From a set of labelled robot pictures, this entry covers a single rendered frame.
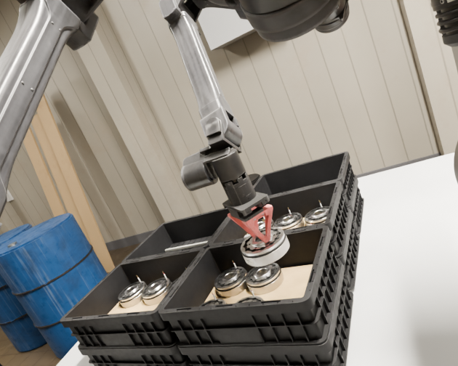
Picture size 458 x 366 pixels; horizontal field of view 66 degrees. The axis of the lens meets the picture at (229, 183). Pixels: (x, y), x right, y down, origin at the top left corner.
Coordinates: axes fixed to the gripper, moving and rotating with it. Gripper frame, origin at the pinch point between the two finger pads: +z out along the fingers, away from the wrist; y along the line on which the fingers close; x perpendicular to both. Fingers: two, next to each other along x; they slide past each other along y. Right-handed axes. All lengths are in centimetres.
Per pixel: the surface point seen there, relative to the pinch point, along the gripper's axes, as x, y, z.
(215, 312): -15.5, -5.1, 12.2
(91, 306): -44, -55, 15
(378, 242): 44, -19, 36
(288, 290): 4.0, -8.3, 21.7
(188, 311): -20.2, -10.6, 11.4
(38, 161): -61, -391, -35
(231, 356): -16.7, -7.8, 26.3
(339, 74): 196, -181, 5
